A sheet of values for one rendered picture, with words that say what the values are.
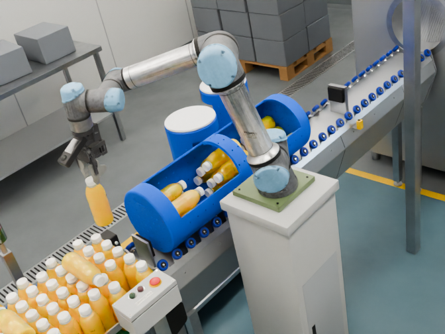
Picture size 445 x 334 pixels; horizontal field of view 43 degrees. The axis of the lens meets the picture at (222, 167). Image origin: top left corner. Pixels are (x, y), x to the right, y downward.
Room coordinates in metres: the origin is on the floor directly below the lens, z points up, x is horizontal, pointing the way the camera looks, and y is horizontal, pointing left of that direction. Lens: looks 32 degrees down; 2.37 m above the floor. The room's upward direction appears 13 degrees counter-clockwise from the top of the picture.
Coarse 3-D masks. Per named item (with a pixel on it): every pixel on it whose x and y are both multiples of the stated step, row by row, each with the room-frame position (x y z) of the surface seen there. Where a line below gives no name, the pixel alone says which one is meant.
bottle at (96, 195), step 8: (96, 184) 1.68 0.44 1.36; (88, 192) 1.67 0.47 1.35; (96, 192) 1.67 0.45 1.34; (104, 192) 1.69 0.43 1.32; (88, 200) 1.67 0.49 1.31; (96, 200) 1.66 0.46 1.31; (104, 200) 1.68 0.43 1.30; (96, 208) 1.66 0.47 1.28; (104, 208) 1.67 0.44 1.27; (96, 216) 1.67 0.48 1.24; (104, 216) 1.67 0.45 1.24; (112, 216) 1.69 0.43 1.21; (96, 224) 1.68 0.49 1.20; (104, 224) 1.67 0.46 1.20
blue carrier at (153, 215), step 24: (288, 120) 2.31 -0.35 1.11; (216, 144) 2.01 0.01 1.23; (288, 144) 2.11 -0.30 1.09; (168, 168) 2.01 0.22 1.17; (192, 168) 2.11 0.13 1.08; (240, 168) 1.93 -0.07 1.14; (144, 192) 1.77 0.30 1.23; (216, 192) 1.83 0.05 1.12; (144, 216) 1.77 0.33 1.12; (168, 216) 1.69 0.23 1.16; (192, 216) 1.74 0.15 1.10; (168, 240) 1.68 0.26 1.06
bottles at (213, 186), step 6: (276, 126) 2.30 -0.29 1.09; (240, 144) 2.26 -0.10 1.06; (210, 174) 2.07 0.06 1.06; (198, 180) 2.05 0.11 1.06; (204, 180) 2.06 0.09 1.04; (210, 180) 1.99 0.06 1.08; (228, 180) 1.97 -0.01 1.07; (210, 186) 1.99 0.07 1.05; (216, 186) 2.03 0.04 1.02; (210, 192) 2.01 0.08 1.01; (198, 204) 1.84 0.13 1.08
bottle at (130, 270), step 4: (136, 260) 1.60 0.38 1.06; (124, 264) 1.59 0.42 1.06; (128, 264) 1.57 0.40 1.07; (132, 264) 1.58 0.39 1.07; (124, 268) 1.58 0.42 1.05; (128, 268) 1.57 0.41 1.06; (132, 268) 1.57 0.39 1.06; (124, 272) 1.58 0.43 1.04; (128, 272) 1.56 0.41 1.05; (132, 272) 1.56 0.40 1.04; (128, 276) 1.56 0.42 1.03; (132, 276) 1.56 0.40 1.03; (128, 280) 1.57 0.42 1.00; (132, 280) 1.56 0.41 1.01; (128, 284) 1.58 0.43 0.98; (132, 284) 1.56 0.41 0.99; (136, 284) 1.56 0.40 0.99
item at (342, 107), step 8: (328, 88) 2.61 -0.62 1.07; (336, 88) 2.58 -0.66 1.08; (344, 88) 2.55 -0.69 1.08; (328, 96) 2.61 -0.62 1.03; (336, 96) 2.57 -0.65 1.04; (344, 96) 2.55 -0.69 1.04; (336, 104) 2.59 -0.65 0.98; (344, 104) 2.56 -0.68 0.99; (336, 112) 2.60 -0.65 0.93; (344, 112) 2.56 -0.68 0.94
